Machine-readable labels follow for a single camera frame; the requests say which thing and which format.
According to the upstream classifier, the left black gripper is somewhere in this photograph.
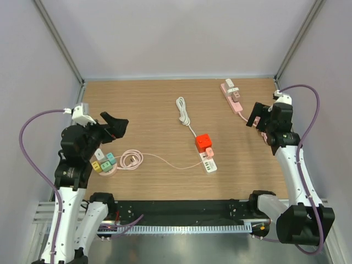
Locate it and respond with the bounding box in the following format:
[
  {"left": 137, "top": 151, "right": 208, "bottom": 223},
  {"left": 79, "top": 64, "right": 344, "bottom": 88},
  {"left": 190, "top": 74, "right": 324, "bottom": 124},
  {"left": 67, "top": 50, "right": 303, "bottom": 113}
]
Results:
[{"left": 79, "top": 112, "right": 128, "bottom": 159}]

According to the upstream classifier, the pink power strip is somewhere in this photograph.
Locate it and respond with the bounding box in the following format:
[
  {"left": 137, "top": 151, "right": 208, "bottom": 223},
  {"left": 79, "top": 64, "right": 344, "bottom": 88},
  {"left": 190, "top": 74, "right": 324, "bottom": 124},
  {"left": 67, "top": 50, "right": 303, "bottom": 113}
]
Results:
[{"left": 220, "top": 84, "right": 269, "bottom": 144}]

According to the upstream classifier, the white square charger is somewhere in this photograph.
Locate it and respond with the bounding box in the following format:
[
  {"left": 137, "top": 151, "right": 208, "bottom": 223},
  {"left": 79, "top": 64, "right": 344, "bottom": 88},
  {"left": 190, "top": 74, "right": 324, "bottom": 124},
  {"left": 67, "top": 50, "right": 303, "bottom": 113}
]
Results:
[{"left": 224, "top": 79, "right": 234, "bottom": 90}]

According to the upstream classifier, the red cube adapter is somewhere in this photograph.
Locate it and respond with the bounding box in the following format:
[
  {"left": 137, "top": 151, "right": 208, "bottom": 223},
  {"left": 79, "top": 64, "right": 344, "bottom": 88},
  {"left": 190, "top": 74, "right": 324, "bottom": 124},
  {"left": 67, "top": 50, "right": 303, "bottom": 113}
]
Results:
[{"left": 195, "top": 134, "right": 212, "bottom": 153}]

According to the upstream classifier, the pink usb charger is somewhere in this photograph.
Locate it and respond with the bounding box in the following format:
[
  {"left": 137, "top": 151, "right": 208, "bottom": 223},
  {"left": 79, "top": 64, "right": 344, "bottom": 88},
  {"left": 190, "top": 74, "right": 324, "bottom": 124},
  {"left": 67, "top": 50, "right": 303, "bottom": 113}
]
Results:
[{"left": 205, "top": 147, "right": 214, "bottom": 160}]

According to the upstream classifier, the white power strip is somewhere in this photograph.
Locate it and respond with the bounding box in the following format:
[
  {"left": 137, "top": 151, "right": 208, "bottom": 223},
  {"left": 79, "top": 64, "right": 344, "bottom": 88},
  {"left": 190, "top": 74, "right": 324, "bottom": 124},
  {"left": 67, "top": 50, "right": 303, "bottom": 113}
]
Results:
[{"left": 175, "top": 97, "right": 217, "bottom": 173}]

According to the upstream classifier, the mauve dual usb charger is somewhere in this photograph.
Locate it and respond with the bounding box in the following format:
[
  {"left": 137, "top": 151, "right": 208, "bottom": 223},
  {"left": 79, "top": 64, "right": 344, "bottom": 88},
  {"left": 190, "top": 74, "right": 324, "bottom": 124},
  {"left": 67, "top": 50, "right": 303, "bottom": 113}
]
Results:
[{"left": 231, "top": 91, "right": 240, "bottom": 103}]

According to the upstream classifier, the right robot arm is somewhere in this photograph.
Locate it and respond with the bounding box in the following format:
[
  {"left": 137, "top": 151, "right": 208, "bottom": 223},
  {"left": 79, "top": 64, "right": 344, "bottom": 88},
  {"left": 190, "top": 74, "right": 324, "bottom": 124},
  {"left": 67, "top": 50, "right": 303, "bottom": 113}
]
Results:
[{"left": 246, "top": 102, "right": 335, "bottom": 246}]

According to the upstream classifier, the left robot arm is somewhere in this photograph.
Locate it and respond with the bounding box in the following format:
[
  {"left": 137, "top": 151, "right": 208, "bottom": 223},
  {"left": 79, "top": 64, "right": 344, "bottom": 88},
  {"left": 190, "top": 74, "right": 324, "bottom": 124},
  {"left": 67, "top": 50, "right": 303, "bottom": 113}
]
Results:
[{"left": 37, "top": 107, "right": 129, "bottom": 263}]

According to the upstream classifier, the teal plug adapter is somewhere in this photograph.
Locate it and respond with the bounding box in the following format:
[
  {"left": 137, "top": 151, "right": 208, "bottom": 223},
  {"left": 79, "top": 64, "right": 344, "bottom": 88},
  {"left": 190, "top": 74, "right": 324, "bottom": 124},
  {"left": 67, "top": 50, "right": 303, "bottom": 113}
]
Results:
[{"left": 106, "top": 152, "right": 117, "bottom": 165}]

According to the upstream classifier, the white plug adapter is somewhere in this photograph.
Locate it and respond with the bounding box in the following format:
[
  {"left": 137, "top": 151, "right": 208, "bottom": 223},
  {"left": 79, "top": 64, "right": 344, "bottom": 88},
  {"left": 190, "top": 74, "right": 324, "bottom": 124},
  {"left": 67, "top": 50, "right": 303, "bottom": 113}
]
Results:
[{"left": 95, "top": 148, "right": 105, "bottom": 161}]

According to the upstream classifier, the green plug adapter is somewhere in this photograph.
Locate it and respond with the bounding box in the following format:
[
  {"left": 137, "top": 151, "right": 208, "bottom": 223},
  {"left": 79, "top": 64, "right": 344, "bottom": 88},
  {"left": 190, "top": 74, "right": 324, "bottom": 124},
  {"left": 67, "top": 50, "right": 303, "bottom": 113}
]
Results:
[{"left": 101, "top": 161, "right": 113, "bottom": 172}]

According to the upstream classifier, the yellow plug adapter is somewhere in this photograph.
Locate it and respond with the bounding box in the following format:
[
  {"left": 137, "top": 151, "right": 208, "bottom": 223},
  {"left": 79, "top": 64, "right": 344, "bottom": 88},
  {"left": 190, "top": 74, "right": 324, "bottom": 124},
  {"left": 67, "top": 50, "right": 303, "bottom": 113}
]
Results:
[{"left": 91, "top": 161, "right": 103, "bottom": 173}]

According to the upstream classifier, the round pink socket base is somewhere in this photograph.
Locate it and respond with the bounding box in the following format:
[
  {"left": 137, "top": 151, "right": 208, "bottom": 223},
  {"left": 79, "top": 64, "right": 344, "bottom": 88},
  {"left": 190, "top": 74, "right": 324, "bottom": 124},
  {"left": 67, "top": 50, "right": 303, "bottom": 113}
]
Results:
[{"left": 99, "top": 164, "right": 117, "bottom": 177}]

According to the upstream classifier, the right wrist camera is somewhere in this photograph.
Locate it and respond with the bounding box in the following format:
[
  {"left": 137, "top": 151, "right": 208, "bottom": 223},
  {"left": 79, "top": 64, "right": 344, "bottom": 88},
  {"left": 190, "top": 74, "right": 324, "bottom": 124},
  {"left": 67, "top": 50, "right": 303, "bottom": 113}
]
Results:
[{"left": 273, "top": 90, "right": 292, "bottom": 105}]

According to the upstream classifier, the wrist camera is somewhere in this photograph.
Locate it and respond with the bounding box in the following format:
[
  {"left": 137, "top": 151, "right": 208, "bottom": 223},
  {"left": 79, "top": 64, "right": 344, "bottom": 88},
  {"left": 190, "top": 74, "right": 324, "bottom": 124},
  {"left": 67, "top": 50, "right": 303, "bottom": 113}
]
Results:
[
  {"left": 273, "top": 90, "right": 292, "bottom": 105},
  {"left": 72, "top": 103, "right": 96, "bottom": 127}
]

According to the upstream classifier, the thin pink usb cable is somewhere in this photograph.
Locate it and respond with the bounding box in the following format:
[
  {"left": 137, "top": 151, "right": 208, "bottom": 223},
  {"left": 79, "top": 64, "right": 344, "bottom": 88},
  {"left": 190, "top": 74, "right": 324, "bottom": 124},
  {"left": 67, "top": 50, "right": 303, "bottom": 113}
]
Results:
[{"left": 115, "top": 153, "right": 207, "bottom": 171}]

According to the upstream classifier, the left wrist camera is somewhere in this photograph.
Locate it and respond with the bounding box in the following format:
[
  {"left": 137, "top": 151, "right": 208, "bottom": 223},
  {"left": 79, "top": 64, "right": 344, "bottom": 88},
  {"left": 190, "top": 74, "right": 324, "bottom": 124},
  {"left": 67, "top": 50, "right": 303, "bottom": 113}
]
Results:
[{"left": 72, "top": 103, "right": 96, "bottom": 127}]

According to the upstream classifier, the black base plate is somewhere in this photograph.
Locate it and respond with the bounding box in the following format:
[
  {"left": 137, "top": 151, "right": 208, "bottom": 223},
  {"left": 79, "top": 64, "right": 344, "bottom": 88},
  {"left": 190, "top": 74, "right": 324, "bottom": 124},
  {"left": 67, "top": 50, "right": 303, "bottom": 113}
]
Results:
[{"left": 105, "top": 199, "right": 269, "bottom": 227}]

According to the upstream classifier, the slotted cable duct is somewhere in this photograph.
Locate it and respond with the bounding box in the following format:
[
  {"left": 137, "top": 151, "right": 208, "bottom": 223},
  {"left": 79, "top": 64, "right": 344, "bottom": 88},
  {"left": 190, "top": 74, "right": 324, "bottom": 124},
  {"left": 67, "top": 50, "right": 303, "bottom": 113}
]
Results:
[{"left": 125, "top": 224, "right": 252, "bottom": 235}]

